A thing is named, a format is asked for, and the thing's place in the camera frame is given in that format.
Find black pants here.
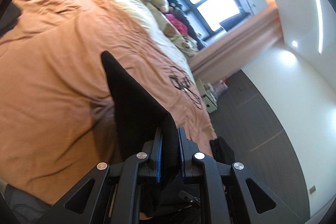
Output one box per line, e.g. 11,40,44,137
100,50,185,217

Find pink clothing pile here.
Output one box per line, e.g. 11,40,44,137
165,13,188,35

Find folded black garment right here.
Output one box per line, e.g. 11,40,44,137
210,137,236,165

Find folded black garment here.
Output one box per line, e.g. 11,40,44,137
0,3,22,36
210,137,236,165

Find white bedside cabinet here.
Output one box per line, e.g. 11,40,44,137
195,79,218,114

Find orange bed blanket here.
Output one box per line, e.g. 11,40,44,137
1,0,216,204

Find striped rack on cabinet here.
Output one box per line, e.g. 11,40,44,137
211,80,228,98

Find right pink curtain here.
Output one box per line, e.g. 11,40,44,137
189,5,283,83

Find hanging black garment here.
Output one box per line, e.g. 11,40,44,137
220,11,250,32

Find teddy bear print pillow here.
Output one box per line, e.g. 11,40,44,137
145,4,198,57

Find folded black garment left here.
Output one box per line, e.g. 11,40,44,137
0,3,22,36

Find black cables on bed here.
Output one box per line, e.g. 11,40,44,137
167,65,204,111

